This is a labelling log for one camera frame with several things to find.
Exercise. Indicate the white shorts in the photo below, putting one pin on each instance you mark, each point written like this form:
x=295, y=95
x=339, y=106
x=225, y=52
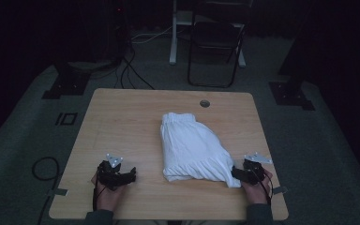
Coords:
x=193, y=146

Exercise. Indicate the black folding chair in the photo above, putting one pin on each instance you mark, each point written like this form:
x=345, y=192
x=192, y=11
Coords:
x=214, y=37

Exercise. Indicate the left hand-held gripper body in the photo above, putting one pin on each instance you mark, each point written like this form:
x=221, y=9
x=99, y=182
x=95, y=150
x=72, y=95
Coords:
x=111, y=173

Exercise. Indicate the grey tape strip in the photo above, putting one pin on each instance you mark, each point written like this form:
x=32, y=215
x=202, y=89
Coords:
x=280, y=190
x=57, y=192

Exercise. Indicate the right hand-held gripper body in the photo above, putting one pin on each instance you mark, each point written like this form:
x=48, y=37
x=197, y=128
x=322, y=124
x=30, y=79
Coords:
x=254, y=170

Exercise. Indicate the white metal stand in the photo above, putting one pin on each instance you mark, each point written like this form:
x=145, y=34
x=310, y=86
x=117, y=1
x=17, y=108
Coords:
x=174, y=37

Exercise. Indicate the black stand base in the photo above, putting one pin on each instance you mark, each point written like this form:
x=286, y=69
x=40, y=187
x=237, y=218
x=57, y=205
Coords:
x=290, y=93
x=67, y=84

